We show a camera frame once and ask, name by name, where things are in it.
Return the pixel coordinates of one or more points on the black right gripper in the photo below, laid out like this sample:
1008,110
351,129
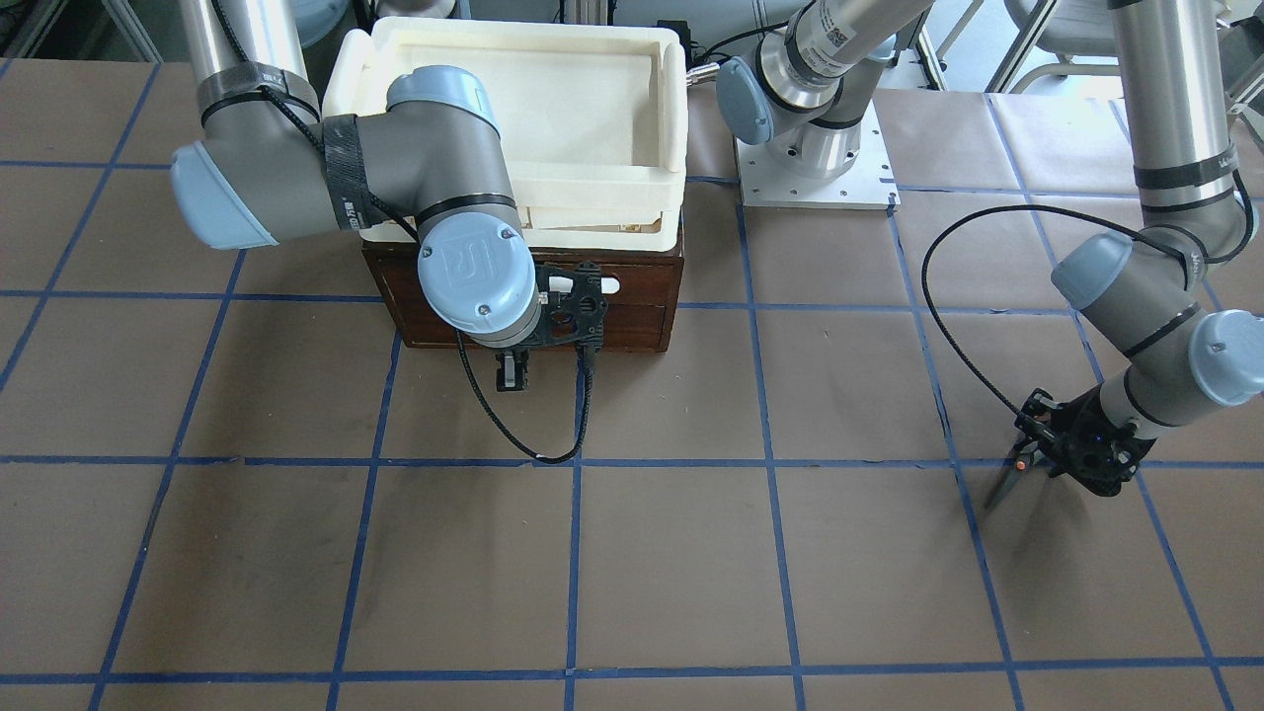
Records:
511,369

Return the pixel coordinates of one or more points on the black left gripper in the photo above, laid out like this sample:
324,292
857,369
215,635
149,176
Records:
1075,432

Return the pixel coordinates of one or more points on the orange grey scissors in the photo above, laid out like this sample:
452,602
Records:
1009,476

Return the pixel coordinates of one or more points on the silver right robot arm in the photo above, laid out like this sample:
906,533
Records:
271,168

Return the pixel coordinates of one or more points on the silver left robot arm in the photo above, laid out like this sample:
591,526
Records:
814,319

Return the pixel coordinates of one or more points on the dark wooden drawer cabinet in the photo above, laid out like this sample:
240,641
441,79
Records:
639,318

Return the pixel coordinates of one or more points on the white foam tray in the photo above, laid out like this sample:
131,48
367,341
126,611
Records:
593,119

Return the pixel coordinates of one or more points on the grey chair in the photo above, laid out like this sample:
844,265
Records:
1066,29

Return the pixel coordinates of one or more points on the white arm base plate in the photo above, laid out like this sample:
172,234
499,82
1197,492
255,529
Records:
819,167

